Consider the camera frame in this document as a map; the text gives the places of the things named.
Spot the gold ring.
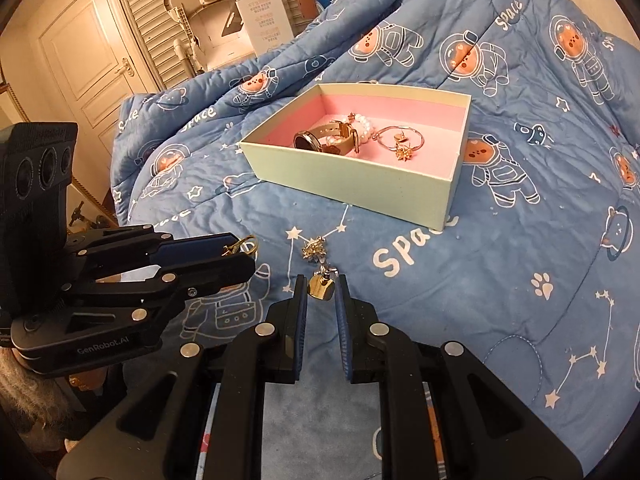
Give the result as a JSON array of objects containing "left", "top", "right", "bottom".
[{"left": 221, "top": 234, "right": 260, "bottom": 259}]

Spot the gold square charm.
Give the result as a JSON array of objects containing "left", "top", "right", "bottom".
[{"left": 307, "top": 266, "right": 335, "bottom": 301}]

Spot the gold starburst earring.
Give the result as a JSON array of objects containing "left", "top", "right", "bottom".
[
  {"left": 302, "top": 236, "right": 326, "bottom": 263},
  {"left": 395, "top": 143, "right": 414, "bottom": 162}
]

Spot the blue astronaut print quilt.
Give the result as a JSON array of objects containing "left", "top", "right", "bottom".
[{"left": 111, "top": 0, "right": 639, "bottom": 472}]

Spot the cream panelled door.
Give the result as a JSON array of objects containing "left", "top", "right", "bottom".
[{"left": 24, "top": 0, "right": 162, "bottom": 151}]

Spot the pale green pink-lined box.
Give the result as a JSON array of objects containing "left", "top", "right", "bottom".
[{"left": 241, "top": 84, "right": 471, "bottom": 230}]

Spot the white tall carton box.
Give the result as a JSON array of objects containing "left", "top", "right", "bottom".
[{"left": 236, "top": 0, "right": 294, "bottom": 55}]

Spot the rose gold bangle with charm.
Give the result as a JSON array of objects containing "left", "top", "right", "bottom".
[{"left": 371, "top": 125, "right": 425, "bottom": 152}]

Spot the white baby chair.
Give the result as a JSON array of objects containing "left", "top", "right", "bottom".
[{"left": 164, "top": 0, "right": 255, "bottom": 77}]

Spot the white louvered closet door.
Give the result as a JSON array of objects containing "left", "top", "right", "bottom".
[{"left": 125, "top": 0, "right": 186, "bottom": 89}]

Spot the beige strap wristwatch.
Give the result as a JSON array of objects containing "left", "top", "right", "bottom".
[{"left": 293, "top": 120, "right": 360, "bottom": 156}]

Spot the white pearl bracelet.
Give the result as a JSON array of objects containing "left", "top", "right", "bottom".
[{"left": 346, "top": 112, "right": 377, "bottom": 144}]

